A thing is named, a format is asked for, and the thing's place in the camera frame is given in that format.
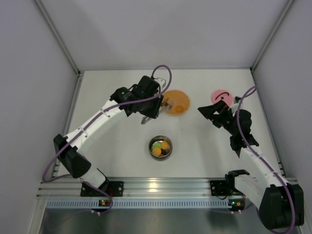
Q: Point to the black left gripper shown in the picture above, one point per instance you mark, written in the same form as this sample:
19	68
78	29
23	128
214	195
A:
154	107

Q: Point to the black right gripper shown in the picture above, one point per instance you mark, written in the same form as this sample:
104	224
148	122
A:
221	116

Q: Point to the pink lunch box lid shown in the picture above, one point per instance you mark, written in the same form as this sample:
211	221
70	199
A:
223	95

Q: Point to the stainless steel tongs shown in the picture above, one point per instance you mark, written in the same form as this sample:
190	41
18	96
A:
162	109

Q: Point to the orange round cookie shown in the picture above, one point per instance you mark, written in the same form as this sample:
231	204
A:
179	109

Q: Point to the yellow maple leaf cookie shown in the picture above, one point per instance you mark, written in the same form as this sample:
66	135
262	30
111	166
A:
164	145

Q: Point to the green sandwich cookie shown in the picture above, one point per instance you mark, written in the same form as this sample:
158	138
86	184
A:
157	145

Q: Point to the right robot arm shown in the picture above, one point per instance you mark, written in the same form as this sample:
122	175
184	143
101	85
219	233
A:
279	203

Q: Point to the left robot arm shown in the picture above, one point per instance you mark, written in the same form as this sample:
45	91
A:
72	148

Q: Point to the round steel lunch box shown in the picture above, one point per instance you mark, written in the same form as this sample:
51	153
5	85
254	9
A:
160	138

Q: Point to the woven bamboo tray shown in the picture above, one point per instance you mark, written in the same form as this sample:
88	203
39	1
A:
180	99

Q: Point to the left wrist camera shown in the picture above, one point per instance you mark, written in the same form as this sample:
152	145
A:
162	82

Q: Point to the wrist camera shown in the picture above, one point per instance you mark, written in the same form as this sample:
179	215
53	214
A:
162	82
234	106

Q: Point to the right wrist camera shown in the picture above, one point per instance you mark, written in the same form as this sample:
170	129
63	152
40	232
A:
234	106

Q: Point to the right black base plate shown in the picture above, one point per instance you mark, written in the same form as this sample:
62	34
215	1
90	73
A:
220	188

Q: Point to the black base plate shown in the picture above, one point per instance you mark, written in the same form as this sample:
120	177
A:
111	188
220	188

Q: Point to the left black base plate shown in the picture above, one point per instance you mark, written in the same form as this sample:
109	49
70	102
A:
111	188

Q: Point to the right aluminium frame post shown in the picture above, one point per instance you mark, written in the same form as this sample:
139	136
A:
272	33

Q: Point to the aluminium frame post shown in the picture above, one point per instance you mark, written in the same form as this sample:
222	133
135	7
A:
272	33
55	33

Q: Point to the left aluminium frame post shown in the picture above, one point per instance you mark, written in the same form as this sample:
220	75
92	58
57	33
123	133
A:
55	33

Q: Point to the aluminium mounting rail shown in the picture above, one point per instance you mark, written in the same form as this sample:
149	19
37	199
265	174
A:
134	187

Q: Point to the slotted cable duct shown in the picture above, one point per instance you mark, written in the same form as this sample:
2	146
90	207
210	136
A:
125	203

